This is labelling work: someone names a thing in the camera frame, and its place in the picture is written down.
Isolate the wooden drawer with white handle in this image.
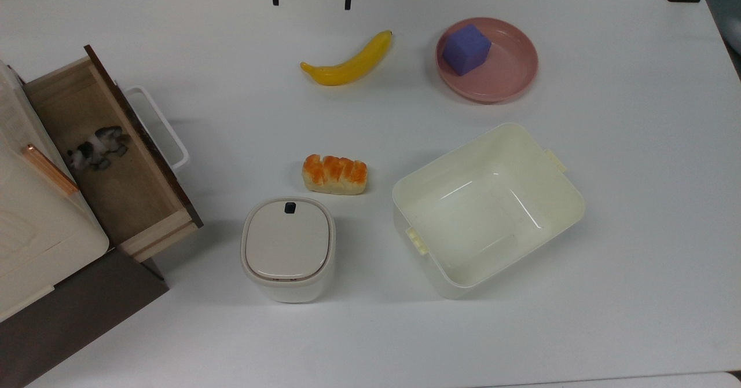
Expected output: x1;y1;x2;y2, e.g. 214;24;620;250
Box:
23;45;204;263

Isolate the yellow toy banana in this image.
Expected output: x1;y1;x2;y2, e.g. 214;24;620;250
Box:
299;30;394;87

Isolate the purple foam cube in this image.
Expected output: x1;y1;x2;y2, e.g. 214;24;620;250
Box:
442;24;493;77

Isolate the pink round plate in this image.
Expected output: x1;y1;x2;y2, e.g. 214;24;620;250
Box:
435;17;540;104

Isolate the orange glazed toy bread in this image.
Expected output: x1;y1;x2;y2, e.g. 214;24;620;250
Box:
301;153;369;196

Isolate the black and white toy animal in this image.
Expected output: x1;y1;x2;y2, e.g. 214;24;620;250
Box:
64;125;131;172

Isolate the small white lidded trash bin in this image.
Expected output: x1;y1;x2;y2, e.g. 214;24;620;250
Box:
240;196;337;304

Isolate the cream plastic storage tub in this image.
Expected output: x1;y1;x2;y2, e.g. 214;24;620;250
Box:
391;122;586;300

